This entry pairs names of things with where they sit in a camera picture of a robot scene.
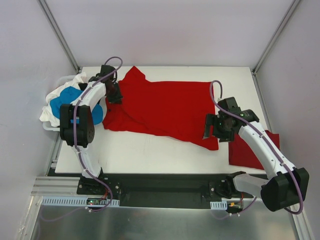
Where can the folded dark red t shirt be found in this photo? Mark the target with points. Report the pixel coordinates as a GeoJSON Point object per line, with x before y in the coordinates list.
{"type": "Point", "coordinates": [241, 155]}

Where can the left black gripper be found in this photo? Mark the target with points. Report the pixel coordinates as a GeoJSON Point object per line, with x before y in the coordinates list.
{"type": "Point", "coordinates": [114, 94]}

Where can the left white cable duct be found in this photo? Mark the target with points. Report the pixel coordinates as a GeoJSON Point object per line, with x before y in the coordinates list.
{"type": "Point", "coordinates": [70, 201]}

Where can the aluminium frame rail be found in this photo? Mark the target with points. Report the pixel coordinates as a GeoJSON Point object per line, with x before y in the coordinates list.
{"type": "Point", "coordinates": [66, 185]}

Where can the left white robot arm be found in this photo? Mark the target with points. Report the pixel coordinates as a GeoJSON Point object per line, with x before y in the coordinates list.
{"type": "Point", "coordinates": [76, 121]}

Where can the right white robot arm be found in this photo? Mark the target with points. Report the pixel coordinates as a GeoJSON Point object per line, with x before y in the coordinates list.
{"type": "Point", "coordinates": [265, 160]}

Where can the bright red t shirt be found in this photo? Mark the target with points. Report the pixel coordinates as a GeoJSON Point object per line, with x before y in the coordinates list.
{"type": "Point", "coordinates": [175, 109]}

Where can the white cable duct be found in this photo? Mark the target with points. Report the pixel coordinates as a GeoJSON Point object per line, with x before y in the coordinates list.
{"type": "Point", "coordinates": [219, 205]}
{"type": "Point", "coordinates": [70, 201]}

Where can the right white cable duct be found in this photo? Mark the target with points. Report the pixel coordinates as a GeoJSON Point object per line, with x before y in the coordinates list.
{"type": "Point", "coordinates": [219, 205]}

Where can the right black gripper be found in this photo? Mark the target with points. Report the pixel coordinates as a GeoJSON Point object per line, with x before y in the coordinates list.
{"type": "Point", "coordinates": [213, 125]}

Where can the white t shirt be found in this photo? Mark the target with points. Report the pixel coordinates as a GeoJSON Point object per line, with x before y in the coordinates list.
{"type": "Point", "coordinates": [66, 92]}

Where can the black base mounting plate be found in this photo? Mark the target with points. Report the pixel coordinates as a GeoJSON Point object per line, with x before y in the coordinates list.
{"type": "Point", "coordinates": [180, 191]}

